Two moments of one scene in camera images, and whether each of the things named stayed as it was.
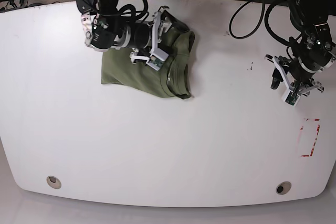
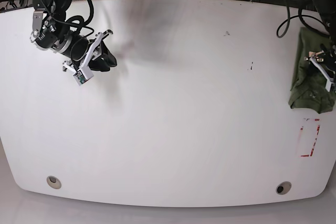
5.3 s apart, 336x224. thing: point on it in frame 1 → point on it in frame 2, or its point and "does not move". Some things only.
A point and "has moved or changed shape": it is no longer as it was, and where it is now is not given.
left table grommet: [53, 182] does not move
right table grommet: [283, 188] does not move
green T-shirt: [171, 80] has moved or changed shape
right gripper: [142, 35] → [80, 51]
